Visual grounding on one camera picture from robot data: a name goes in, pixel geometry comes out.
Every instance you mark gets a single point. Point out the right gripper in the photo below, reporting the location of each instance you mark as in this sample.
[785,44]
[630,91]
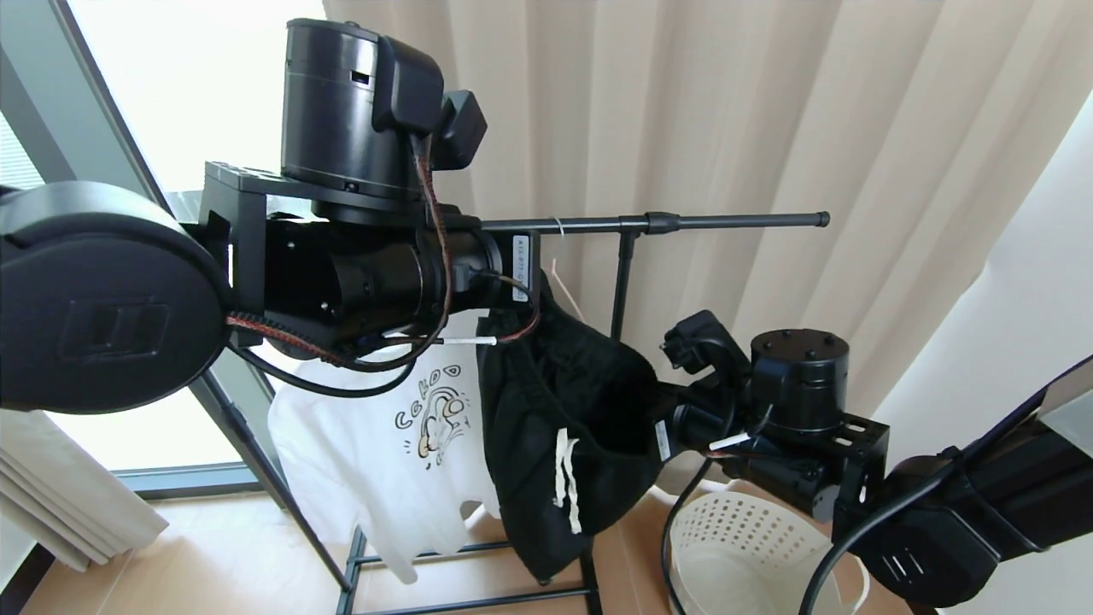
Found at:
[696,418]

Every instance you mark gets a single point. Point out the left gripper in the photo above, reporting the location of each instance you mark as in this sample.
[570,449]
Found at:
[376,282]

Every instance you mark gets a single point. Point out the black garment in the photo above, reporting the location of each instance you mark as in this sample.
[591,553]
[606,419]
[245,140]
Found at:
[546,410]

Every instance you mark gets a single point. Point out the pink clothes hanger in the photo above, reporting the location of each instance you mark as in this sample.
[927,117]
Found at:
[568,295]

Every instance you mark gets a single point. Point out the white printed t-shirt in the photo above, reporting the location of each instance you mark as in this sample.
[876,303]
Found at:
[359,461]

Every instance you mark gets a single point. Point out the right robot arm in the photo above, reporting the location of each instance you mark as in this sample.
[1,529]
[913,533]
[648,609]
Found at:
[803,384]

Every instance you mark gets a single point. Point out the white laundry basket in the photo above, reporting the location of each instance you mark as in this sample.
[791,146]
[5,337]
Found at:
[751,547]

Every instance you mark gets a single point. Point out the black clothes rack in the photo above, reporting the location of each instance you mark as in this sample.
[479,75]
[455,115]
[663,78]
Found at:
[726,221]

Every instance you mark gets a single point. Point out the window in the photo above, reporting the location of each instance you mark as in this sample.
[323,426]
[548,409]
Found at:
[171,68]

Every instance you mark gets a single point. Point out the beige curtain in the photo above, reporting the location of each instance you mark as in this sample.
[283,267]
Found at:
[726,102]
[60,504]

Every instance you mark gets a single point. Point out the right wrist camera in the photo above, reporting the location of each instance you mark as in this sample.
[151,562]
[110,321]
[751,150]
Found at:
[700,337]

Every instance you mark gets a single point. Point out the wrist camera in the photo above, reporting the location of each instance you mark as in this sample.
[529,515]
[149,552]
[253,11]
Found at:
[461,128]
[700,337]

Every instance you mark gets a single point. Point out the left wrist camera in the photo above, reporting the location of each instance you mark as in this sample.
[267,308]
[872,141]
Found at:
[461,128]

